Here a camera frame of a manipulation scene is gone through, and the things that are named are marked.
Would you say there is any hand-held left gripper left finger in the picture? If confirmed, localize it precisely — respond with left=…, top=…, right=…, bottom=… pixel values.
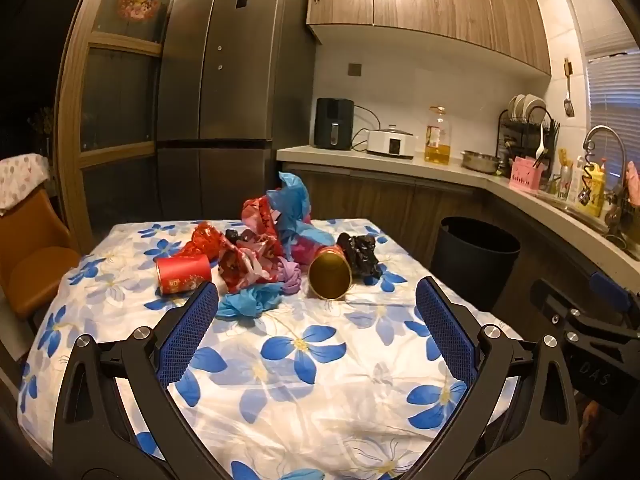
left=52, top=280, right=233, bottom=480

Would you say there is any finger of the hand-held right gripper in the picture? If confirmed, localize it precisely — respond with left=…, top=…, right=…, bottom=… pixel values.
left=530, top=279, right=608, bottom=356
left=589, top=270, right=640, bottom=333

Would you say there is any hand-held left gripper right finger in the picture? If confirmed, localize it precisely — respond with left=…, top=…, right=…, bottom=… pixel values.
left=404, top=276, right=585, bottom=480

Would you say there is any red printed cylindrical can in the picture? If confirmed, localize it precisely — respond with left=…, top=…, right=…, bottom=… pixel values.
left=308, top=244, right=355, bottom=301
left=155, top=254, right=213, bottom=295

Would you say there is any black trash bin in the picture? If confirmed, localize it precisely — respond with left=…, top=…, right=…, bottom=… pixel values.
left=430, top=216, right=522, bottom=313

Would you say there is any red-orange plastic bag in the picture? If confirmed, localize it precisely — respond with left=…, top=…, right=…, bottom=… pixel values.
left=180, top=221, right=226, bottom=261

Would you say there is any light purple plastic bag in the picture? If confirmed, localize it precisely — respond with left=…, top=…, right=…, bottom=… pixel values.
left=270, top=260, right=303, bottom=295

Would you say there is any blue plastic bag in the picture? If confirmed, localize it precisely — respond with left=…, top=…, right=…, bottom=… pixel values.
left=216, top=282, right=286, bottom=318
left=266, top=171, right=335, bottom=248

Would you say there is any stainless steel sink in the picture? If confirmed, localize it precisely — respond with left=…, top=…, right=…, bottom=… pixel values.
left=540, top=195, right=626, bottom=242

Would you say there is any red printed plastic bag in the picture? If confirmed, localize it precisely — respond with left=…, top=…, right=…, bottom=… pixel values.
left=241, top=196, right=281, bottom=241
left=219, top=237, right=286, bottom=293

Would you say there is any yellow detergent bottle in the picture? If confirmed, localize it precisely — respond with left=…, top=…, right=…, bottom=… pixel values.
left=575, top=157, right=607, bottom=218

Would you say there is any small black plastic bag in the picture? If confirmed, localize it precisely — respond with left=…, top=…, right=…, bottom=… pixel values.
left=224, top=228, right=257, bottom=248

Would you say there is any pink rubber glove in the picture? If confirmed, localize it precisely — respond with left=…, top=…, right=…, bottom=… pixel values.
left=625, top=160, right=640, bottom=201

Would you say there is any white pump bottle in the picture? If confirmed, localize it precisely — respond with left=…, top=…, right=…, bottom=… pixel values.
left=567, top=156, right=586, bottom=201

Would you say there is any pink utensil basket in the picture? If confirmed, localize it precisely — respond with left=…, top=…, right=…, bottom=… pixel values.
left=509, top=156, right=543, bottom=191

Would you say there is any blue floral tablecloth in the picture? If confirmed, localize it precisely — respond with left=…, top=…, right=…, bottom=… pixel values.
left=17, top=217, right=521, bottom=480

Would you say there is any magenta plastic bag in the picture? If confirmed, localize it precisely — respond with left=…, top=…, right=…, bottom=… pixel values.
left=290, top=240, right=321, bottom=266

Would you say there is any stainless steel bowl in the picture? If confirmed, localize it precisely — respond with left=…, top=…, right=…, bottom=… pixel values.
left=460, top=150, right=502, bottom=175

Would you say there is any steel kitchen faucet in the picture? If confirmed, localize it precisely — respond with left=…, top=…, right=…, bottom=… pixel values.
left=582, top=125, right=630, bottom=237

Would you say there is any black dish rack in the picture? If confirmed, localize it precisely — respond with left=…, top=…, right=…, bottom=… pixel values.
left=496, top=94, right=561, bottom=181

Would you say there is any brown leather chair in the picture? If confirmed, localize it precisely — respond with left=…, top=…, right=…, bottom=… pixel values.
left=0, top=190, right=81, bottom=321

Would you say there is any cooking oil bottle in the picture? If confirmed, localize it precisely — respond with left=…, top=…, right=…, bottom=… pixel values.
left=424, top=106, right=452, bottom=163

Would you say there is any slotted metal spatula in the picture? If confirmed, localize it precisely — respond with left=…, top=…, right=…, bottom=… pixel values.
left=563, top=57, right=575, bottom=117

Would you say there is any white rice cooker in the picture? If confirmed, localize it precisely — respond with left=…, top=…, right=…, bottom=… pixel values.
left=366, top=124, right=417, bottom=158

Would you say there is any kitchen counter with cabinets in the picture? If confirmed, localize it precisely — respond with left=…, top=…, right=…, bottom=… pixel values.
left=276, top=145, right=640, bottom=341

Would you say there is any window blind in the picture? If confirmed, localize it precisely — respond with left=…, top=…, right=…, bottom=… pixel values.
left=560, top=0, right=640, bottom=171

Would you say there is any pale floral cloth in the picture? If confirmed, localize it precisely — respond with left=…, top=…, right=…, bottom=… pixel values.
left=0, top=152, right=53, bottom=211

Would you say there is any black air fryer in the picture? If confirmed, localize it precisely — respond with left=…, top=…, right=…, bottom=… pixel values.
left=314, top=98, right=356, bottom=151

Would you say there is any dark grey refrigerator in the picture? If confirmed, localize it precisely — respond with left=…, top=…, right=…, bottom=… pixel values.
left=155, top=0, right=318, bottom=221

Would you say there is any wooden framed glass door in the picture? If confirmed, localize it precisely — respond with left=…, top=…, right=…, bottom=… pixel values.
left=52, top=0, right=211, bottom=256

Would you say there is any red paper decoration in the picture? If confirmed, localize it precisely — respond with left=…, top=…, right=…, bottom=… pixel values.
left=117, top=0, right=163, bottom=23

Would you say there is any black coiled sprayer hose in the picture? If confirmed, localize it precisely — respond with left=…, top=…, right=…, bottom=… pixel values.
left=580, top=142, right=603, bottom=206

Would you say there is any black power cable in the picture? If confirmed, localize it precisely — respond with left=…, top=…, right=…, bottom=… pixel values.
left=351, top=106, right=383, bottom=153

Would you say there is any wooden wall cabinet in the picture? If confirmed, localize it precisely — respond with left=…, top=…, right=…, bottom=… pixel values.
left=306, top=0, right=553, bottom=77

